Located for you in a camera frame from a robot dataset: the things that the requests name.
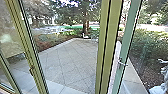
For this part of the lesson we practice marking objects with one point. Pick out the green glass door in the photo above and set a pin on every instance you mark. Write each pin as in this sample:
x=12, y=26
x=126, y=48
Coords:
x=128, y=36

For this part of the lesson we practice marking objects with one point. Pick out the white garden chair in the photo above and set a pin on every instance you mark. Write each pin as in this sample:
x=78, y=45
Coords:
x=86, y=35

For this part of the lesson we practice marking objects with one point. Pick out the tree trunk outdoors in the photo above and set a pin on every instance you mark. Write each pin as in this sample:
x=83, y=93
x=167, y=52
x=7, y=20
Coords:
x=85, y=25

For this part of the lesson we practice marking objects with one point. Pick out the white outdoor railing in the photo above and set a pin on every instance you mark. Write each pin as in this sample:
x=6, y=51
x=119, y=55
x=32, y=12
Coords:
x=50, y=30

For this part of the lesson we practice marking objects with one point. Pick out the dark green shrub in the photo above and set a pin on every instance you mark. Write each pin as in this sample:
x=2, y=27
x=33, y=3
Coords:
x=150, y=43

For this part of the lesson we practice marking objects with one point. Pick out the small frame latch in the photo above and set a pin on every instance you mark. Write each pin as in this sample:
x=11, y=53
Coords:
x=31, y=71

